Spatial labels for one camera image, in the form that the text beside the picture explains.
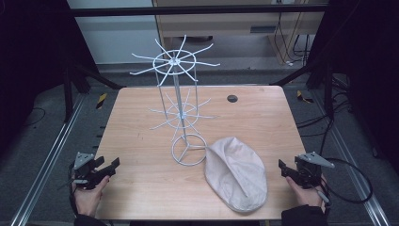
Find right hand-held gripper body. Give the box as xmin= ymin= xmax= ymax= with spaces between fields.
xmin=293 ymin=151 xmax=336 ymax=190

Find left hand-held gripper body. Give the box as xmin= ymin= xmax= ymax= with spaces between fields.
xmin=71 ymin=152 xmax=107 ymax=191

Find person's right hand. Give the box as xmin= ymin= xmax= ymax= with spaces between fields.
xmin=284 ymin=174 xmax=327 ymax=214

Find person's left hand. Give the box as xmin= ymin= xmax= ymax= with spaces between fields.
xmin=72 ymin=174 xmax=111 ymax=218

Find beige flat cap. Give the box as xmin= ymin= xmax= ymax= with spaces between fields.
xmin=203 ymin=136 xmax=269 ymax=214

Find yellow black striped tape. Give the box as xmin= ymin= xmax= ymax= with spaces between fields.
xmin=295 ymin=89 xmax=315 ymax=105
xmin=95 ymin=92 xmax=108 ymax=110

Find black metal stand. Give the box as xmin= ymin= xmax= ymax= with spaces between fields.
xmin=270 ymin=53 xmax=337 ymax=121
xmin=61 ymin=55 xmax=127 ymax=124

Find black curtain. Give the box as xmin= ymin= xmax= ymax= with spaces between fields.
xmin=309 ymin=0 xmax=399 ymax=177
xmin=0 ymin=0 xmax=98 ymax=158

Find light wooden background desk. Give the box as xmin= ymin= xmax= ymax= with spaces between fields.
xmin=152 ymin=0 xmax=329 ymax=66

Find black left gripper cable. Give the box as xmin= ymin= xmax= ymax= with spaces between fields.
xmin=56 ymin=161 xmax=79 ymax=218

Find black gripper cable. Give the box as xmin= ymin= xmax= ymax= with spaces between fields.
xmin=56 ymin=161 xmax=79 ymax=218
xmin=316 ymin=157 xmax=375 ymax=208

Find aluminium floor rail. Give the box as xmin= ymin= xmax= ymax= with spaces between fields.
xmin=311 ymin=89 xmax=392 ymax=226
xmin=9 ymin=93 xmax=87 ymax=226

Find black floor cables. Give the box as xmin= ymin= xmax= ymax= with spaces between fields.
xmin=295 ymin=74 xmax=382 ymax=158

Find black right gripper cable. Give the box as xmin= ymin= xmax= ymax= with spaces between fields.
xmin=316 ymin=157 xmax=375 ymax=208

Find thin black floor cable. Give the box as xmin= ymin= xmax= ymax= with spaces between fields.
xmin=22 ymin=106 xmax=47 ymax=128

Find black cables under desk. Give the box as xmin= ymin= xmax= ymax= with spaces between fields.
xmin=273 ymin=11 xmax=312 ymax=66

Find white wire hanging rack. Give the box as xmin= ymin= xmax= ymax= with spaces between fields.
xmin=129 ymin=34 xmax=221 ymax=167

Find black horizontal frame bar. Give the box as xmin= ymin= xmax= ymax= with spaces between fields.
xmin=66 ymin=3 xmax=329 ymax=18

